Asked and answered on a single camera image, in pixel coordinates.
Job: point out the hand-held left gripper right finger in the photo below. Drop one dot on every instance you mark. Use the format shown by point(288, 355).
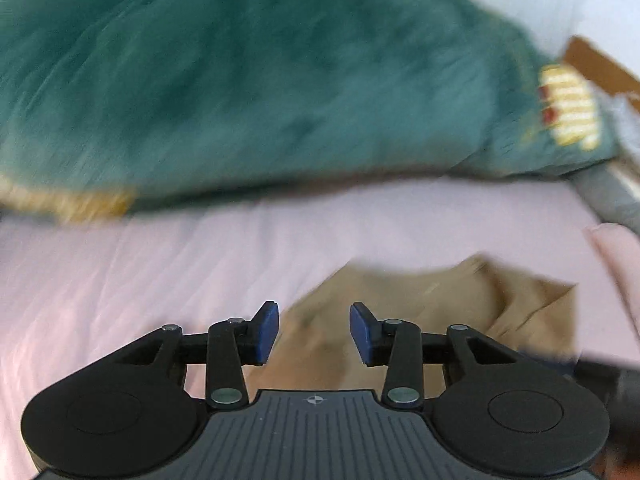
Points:
point(364, 332)

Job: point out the khaki clothes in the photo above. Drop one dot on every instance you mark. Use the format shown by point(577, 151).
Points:
point(440, 305)

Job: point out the light grey cloth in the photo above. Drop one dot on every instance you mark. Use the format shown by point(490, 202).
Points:
point(625, 125)

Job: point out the pink pillow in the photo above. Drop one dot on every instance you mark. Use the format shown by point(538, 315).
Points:
point(620, 265)

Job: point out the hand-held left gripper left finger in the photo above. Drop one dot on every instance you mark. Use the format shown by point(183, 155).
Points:
point(265, 332)

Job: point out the pink quilted bed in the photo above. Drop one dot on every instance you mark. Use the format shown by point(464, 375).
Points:
point(150, 270)

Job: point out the green plush printed blanket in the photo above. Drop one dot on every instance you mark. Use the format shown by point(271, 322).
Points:
point(225, 70)

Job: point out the wooden headboard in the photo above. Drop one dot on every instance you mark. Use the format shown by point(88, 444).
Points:
point(600, 65)

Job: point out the grey and white pillow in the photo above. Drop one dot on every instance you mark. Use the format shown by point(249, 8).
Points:
point(612, 200)

